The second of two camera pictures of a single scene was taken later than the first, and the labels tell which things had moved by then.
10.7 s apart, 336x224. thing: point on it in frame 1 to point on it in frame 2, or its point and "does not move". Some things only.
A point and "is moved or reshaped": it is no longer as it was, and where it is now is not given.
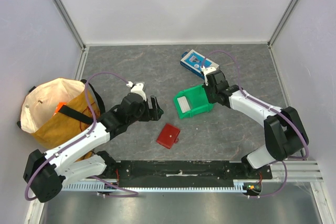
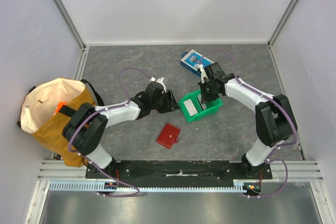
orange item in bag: [59, 106] does not move
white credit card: [183, 104] to [190, 107]
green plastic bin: [197, 100] is moved or reshaped
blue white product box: [193, 61] does not move
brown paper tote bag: [58, 110] does not move
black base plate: [184, 173] does not move
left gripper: [154, 114] to [171, 104]
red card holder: [168, 136] does not move
